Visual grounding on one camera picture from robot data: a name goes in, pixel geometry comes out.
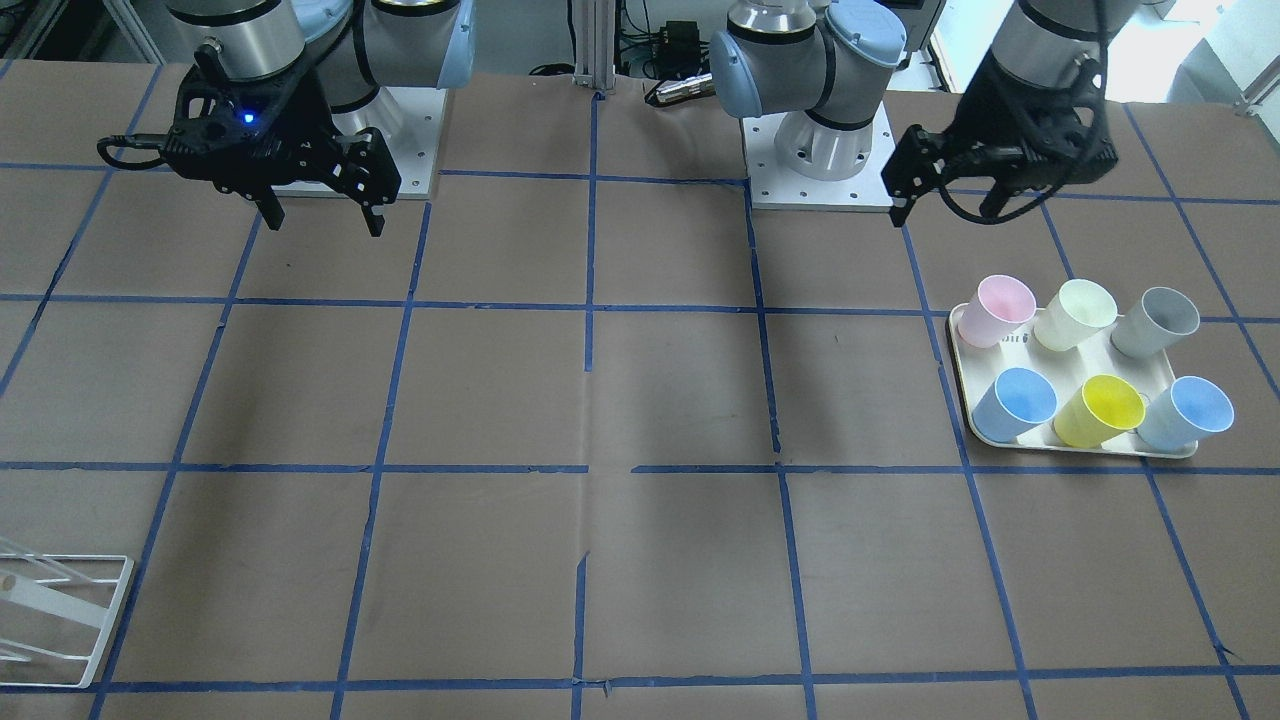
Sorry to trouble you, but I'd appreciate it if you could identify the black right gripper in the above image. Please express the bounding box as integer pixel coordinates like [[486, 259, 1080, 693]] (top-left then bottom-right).
[[244, 76, 402, 238]]

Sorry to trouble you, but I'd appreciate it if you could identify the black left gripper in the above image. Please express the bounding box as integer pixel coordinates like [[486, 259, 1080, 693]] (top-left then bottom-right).
[[881, 50, 1091, 229]]

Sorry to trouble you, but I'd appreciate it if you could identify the white plastic cup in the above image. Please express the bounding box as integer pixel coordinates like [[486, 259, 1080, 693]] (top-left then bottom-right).
[[1033, 278, 1117, 352]]

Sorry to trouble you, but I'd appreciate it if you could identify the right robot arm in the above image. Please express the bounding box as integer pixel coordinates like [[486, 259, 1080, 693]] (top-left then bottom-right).
[[155, 1, 476, 237]]

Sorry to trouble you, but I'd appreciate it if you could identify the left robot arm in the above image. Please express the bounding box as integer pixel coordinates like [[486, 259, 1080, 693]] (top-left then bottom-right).
[[709, 1, 1137, 227]]

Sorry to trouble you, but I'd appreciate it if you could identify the pink plastic cup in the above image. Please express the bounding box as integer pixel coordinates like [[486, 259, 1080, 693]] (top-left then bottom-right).
[[957, 274, 1038, 348]]

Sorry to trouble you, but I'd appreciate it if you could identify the blue plastic cup near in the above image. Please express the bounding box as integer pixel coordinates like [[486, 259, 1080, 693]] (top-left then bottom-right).
[[972, 366, 1059, 443]]

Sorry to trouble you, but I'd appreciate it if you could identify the blue plastic cup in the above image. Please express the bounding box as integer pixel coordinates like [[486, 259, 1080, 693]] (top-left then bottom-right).
[[1135, 375, 1236, 454], [972, 366, 1059, 443]]

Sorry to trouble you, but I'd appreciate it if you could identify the grey plastic cup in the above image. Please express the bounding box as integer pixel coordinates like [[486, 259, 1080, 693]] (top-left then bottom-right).
[[1110, 286, 1201, 359]]

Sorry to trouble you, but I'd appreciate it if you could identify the yellow plastic cup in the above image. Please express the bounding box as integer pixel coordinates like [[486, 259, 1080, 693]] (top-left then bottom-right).
[[1052, 374, 1147, 448]]

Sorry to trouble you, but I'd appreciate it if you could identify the blue plastic cup far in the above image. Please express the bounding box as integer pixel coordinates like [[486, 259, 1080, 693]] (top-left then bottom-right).
[[1135, 375, 1236, 454]]

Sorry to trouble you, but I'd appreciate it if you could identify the cream plastic tray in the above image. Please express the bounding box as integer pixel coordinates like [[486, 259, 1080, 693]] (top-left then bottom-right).
[[947, 304, 1199, 459]]

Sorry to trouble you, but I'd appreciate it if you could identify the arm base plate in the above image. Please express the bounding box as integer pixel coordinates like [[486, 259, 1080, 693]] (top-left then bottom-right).
[[741, 102, 895, 213], [332, 87, 451, 200]]

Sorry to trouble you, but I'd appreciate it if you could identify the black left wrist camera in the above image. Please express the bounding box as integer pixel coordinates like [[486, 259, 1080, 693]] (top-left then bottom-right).
[[1027, 55, 1116, 191]]

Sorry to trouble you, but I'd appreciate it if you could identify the silver cable connector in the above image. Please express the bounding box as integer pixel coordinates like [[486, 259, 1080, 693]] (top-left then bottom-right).
[[644, 72, 716, 108]]

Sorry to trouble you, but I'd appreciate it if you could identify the aluminium frame post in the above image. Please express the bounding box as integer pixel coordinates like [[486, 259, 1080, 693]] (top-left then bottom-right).
[[570, 0, 620, 95]]

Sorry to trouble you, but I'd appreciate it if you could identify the white wire cup rack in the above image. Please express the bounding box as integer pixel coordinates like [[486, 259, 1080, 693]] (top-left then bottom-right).
[[1, 538, 134, 691]]

